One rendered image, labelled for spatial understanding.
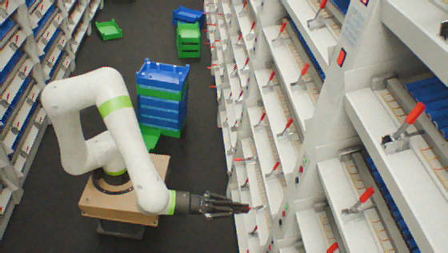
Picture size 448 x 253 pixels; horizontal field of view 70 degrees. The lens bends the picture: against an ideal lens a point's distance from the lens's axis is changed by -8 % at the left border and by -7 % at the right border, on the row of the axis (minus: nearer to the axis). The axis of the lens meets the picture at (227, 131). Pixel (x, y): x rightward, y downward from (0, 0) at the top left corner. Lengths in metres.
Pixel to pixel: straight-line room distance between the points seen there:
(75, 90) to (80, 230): 1.01
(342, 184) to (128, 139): 0.70
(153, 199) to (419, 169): 0.81
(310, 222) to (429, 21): 0.58
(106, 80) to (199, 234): 1.07
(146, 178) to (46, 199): 1.15
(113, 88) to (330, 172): 0.76
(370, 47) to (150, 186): 0.78
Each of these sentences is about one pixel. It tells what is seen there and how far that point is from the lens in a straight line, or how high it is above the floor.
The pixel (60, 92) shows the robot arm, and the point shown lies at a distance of 1.20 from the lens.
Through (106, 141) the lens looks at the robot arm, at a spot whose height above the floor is 0.62.
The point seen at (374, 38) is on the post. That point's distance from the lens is 0.66.
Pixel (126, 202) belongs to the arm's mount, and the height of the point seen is 0.37.
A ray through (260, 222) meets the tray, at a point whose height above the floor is 0.54.
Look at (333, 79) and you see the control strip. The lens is 0.74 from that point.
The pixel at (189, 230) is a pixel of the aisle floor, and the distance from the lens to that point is 1.97.
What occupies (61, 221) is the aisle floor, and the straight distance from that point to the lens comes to 2.09.
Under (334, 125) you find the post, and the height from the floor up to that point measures 1.24.
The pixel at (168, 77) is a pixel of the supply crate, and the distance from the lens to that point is 2.32.
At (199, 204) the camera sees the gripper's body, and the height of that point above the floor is 0.62.
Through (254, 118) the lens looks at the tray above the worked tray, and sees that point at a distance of 1.50.
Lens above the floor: 1.67
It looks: 41 degrees down
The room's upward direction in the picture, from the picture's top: 9 degrees clockwise
